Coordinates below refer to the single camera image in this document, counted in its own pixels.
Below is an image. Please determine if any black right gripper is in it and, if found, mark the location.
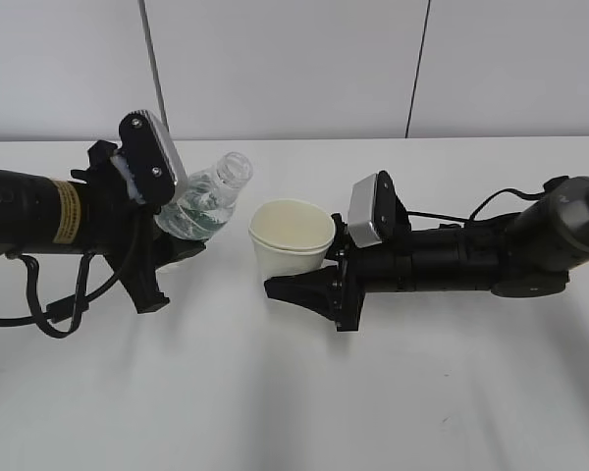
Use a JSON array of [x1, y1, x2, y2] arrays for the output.
[[264, 213, 365, 332]]

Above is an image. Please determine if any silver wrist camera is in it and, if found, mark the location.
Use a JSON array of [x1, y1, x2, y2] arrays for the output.
[[111, 109, 187, 207], [347, 170, 411, 248]]

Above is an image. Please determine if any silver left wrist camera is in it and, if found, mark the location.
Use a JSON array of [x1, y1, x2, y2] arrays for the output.
[[111, 109, 187, 207]]

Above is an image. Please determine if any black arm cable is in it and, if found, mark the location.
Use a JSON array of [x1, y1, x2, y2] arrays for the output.
[[405, 175, 570, 228], [0, 215, 151, 339]]

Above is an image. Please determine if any clear water bottle green label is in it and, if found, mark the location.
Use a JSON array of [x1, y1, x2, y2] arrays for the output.
[[155, 152, 253, 241]]

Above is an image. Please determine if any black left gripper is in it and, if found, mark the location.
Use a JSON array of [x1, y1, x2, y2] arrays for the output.
[[71, 140, 206, 314]]

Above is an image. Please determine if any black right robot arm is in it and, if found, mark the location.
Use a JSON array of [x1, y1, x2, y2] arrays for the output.
[[264, 171, 589, 332]]

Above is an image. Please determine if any white paper cup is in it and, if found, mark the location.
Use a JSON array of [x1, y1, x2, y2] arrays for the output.
[[248, 199, 336, 281]]

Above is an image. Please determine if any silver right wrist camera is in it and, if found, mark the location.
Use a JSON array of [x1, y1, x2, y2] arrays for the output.
[[347, 170, 411, 248]]

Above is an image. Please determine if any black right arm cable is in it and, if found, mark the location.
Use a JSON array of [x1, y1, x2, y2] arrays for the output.
[[405, 175, 570, 228]]

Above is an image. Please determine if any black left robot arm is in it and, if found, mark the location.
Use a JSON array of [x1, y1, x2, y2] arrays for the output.
[[0, 140, 205, 326]]

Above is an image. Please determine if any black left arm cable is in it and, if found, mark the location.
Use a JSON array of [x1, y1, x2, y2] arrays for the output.
[[0, 215, 151, 339]]

